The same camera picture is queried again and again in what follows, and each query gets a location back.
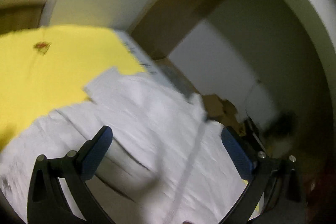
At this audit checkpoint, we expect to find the brown cardboard box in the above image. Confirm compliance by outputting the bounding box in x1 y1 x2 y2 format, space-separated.
202 94 243 132

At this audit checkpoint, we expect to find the yellow table mat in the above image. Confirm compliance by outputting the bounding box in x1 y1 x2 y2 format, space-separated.
1 25 145 148

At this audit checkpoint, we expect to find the white puffer jacket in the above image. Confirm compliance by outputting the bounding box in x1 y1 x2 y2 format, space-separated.
1 69 245 223

